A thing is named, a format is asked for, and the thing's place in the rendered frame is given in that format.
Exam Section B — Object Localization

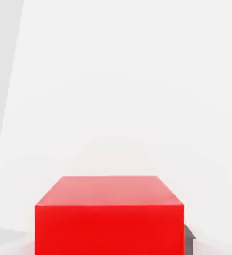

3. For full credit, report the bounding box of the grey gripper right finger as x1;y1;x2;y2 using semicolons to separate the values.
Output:
184;224;231;255

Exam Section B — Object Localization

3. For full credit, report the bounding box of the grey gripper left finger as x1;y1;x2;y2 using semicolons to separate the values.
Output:
0;235;35;255

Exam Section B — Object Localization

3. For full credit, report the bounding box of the small red cube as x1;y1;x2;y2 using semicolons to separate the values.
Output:
34;175;185;255

